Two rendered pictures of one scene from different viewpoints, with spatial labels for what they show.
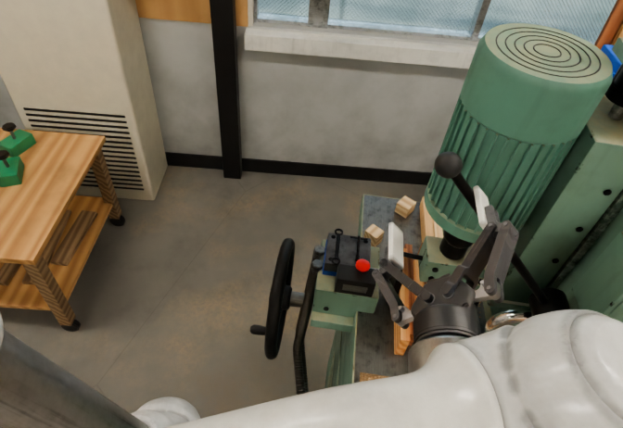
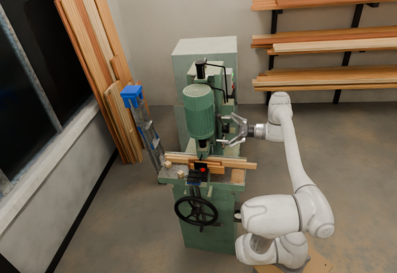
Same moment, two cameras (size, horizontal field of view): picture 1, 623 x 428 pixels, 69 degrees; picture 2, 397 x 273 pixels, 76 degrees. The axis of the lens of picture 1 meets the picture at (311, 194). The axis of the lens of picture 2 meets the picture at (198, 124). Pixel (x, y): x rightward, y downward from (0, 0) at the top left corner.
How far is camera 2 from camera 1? 1.15 m
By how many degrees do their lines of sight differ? 57
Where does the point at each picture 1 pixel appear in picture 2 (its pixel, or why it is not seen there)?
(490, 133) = (207, 109)
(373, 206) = (164, 174)
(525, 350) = (279, 100)
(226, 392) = not seen: outside the picture
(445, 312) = (250, 127)
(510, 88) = (207, 98)
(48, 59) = not seen: outside the picture
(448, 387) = (282, 110)
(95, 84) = not seen: outside the picture
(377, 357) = (225, 178)
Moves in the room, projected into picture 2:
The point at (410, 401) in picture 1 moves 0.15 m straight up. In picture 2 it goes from (284, 114) to (288, 86)
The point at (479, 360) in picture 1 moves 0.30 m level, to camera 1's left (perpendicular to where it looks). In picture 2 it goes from (278, 106) to (285, 146)
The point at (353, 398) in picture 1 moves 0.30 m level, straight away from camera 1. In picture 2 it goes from (285, 119) to (227, 107)
